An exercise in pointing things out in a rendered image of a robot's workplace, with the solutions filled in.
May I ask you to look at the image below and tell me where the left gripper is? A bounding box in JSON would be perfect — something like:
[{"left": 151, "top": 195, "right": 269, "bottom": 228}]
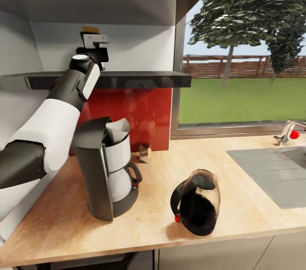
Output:
[{"left": 77, "top": 47, "right": 109, "bottom": 63}]

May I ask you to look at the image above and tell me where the bottle of coffee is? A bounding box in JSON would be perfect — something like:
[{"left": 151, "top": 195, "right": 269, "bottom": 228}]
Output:
[{"left": 80, "top": 26, "right": 105, "bottom": 71}]

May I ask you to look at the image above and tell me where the paper coffee filter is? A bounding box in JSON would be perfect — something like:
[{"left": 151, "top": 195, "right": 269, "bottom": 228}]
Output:
[{"left": 105, "top": 118, "right": 130, "bottom": 146}]

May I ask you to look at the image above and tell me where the electric kettle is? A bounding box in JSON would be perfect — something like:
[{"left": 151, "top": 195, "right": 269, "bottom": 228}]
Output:
[{"left": 170, "top": 169, "right": 221, "bottom": 236}]

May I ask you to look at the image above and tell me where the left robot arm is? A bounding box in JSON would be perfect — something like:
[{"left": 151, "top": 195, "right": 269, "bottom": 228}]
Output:
[{"left": 0, "top": 34, "right": 111, "bottom": 222}]

